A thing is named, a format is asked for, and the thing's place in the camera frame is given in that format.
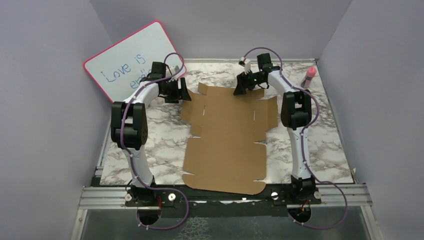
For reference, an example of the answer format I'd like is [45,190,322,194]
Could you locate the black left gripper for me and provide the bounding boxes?
[161,77,191,103]

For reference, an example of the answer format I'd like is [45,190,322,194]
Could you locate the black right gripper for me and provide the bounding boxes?
[233,68,264,96]

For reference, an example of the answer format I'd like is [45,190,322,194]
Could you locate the brown cardboard box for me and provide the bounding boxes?
[181,83,279,195]

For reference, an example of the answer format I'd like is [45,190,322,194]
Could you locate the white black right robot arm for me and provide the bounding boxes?
[233,53,316,204]

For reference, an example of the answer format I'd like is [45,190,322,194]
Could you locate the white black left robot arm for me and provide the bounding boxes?
[110,61,192,206]

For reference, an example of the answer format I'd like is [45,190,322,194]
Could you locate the pink framed whiteboard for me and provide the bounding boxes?
[83,21,187,102]

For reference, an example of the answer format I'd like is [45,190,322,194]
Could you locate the pink capped marker bottle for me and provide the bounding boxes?
[300,66,317,89]

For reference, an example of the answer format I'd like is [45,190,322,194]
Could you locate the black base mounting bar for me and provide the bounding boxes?
[91,177,322,219]

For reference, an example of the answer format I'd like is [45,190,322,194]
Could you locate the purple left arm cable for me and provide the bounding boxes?
[119,52,191,232]

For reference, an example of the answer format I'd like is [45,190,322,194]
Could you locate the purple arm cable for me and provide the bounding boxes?
[119,52,191,232]
[239,46,349,230]

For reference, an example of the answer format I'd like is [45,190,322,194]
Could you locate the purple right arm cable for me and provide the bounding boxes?
[239,46,349,230]

